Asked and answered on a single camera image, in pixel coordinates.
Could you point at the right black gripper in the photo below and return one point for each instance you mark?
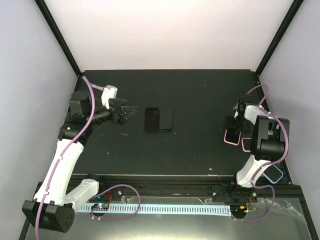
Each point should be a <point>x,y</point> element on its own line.
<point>245,129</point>

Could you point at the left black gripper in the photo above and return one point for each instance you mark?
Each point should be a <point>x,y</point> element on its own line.
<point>121,119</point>

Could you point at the pink cased phone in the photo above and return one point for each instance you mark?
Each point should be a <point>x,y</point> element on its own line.
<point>232,137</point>
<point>246,144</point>

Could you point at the black phone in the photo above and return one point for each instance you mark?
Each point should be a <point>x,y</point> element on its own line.
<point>152,120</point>

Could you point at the black phone case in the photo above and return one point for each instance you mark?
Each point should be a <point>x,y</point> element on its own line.
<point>166,119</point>

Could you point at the blue cased phone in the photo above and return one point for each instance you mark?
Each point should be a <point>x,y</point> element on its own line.
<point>273,174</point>

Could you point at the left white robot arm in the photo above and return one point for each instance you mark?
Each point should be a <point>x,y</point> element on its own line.
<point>53,207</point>

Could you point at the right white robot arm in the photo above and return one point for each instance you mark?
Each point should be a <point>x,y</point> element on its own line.
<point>269,143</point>

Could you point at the right small circuit board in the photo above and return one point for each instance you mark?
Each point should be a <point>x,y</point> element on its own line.
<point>239,208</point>

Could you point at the small circuit board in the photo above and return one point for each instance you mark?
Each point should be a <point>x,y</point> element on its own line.
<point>100,207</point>
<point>239,208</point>

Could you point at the left small circuit board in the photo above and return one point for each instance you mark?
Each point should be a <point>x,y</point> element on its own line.
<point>100,207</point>

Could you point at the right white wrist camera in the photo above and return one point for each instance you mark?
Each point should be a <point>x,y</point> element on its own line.
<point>236,112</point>

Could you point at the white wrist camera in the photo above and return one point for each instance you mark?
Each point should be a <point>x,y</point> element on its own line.
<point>236,112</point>
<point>109,92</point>

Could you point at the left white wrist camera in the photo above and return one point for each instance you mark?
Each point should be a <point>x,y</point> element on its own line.
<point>109,92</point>

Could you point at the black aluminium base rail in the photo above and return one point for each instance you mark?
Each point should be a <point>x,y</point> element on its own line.
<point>222,189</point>

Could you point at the white slotted cable duct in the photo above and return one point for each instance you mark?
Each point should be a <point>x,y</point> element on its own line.
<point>161,209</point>

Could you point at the right black frame post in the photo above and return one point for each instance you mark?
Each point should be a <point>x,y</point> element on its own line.
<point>282,29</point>

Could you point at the black frame post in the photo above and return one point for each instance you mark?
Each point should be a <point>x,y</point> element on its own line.
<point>282,29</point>
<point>49,19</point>

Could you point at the left black frame post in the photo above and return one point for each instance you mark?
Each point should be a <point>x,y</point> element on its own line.
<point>49,19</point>

